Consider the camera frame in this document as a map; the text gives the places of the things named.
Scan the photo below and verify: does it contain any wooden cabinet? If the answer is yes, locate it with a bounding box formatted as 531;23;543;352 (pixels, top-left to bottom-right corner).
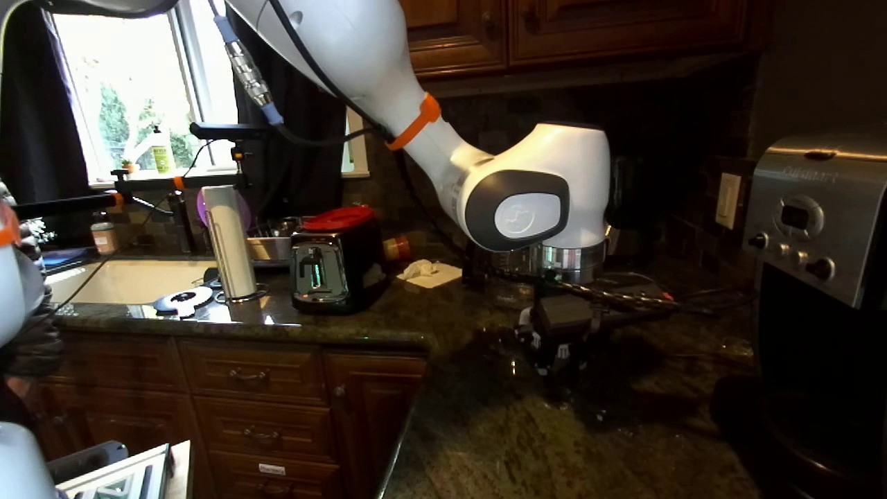
398;0;769;79
39;329;425;499

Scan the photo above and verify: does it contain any dish soap bottle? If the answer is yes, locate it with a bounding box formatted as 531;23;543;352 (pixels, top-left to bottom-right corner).
150;124;173;176

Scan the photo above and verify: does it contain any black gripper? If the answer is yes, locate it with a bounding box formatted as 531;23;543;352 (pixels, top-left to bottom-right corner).
514;246;604;379

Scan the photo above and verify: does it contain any silver black coffee maker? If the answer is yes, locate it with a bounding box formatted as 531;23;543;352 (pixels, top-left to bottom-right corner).
711;135;887;499

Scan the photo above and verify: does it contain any red black toaster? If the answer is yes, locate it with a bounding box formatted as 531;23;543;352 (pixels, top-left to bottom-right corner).
290;205;387;313

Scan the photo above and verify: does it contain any white wall outlet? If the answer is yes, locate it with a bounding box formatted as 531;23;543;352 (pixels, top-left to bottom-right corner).
714;171;743;231

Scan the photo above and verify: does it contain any white round disc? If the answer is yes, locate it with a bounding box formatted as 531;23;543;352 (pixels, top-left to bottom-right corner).
154;287;212;316

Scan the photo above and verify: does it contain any wooden lower cabinet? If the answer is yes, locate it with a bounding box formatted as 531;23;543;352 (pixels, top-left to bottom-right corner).
39;329;425;499

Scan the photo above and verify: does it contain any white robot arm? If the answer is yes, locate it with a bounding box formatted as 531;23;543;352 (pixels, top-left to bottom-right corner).
208;0;608;289

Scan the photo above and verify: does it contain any white dish rack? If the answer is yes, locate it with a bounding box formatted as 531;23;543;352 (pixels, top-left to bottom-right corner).
49;442;193;499

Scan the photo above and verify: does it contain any wooden upper cabinet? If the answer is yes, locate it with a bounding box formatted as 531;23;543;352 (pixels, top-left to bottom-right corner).
398;0;769;79

